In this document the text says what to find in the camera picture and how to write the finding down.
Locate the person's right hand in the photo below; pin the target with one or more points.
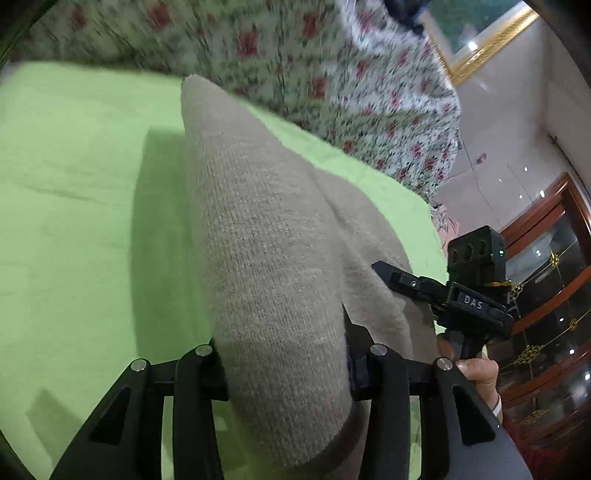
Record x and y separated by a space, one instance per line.
481 371

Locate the pink floral ruffled pillow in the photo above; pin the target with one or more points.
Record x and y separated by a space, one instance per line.
448 228

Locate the navy blue pillow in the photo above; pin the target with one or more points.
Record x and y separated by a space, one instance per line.
408 13

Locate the gold framed landscape painting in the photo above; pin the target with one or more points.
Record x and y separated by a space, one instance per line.
469 33

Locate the lime green bed sheet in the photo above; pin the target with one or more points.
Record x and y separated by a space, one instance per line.
97 264

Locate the dark wood glass cabinet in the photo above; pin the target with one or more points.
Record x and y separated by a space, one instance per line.
544 376

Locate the beige knit sweater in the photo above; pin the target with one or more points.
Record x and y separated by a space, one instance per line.
286 244

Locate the black camera box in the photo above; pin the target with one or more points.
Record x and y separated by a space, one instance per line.
477 258

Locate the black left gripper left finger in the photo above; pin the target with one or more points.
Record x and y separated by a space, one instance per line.
214 372

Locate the red floral white quilt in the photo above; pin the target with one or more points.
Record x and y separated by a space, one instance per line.
345 71

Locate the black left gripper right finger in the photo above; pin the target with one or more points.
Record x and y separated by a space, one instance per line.
364 379

